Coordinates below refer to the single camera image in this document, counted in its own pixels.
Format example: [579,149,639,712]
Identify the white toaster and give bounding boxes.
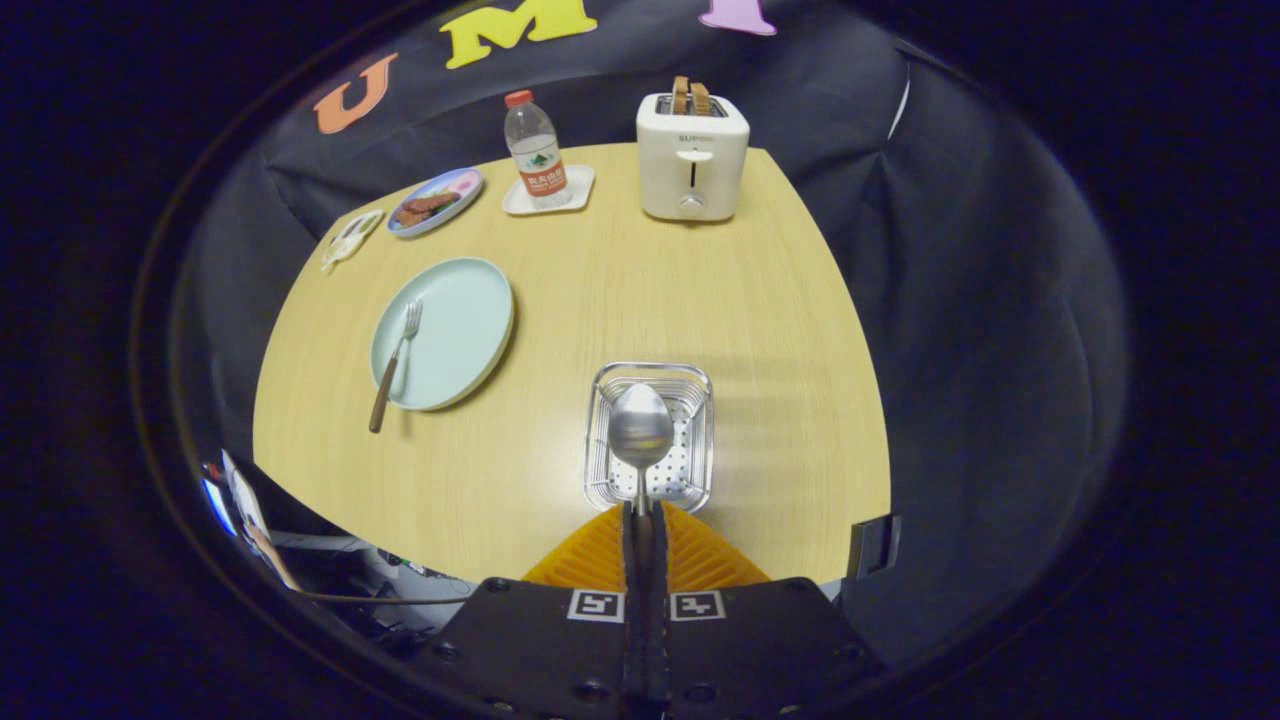
[636,90,751,223]

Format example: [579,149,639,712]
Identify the light green plate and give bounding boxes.
[369,257,515,412]

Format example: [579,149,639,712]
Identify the clear water bottle red cap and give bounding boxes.
[503,89,571,209]

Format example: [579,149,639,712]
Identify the metal wire basket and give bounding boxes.
[583,362,715,514]

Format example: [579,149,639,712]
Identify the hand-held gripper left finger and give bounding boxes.
[415,502,646,720]

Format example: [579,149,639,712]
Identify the metal spoon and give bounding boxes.
[608,383,676,517]

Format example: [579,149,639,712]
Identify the black table bracket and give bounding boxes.
[848,515,903,580]

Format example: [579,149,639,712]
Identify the small white divided dish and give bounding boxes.
[320,209,385,273]

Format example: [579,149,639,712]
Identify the white square coaster tray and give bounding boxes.
[502,165,596,216]

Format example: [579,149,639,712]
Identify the fork with wooden handle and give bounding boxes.
[368,298,424,434]

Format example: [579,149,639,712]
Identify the blue and pink plate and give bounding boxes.
[386,167,485,239]

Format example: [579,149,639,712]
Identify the brown meat pieces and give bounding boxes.
[395,192,461,227]

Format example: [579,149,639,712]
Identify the black backdrop cloth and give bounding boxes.
[170,0,1131,661]

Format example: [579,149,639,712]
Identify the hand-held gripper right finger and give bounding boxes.
[645,502,886,720]

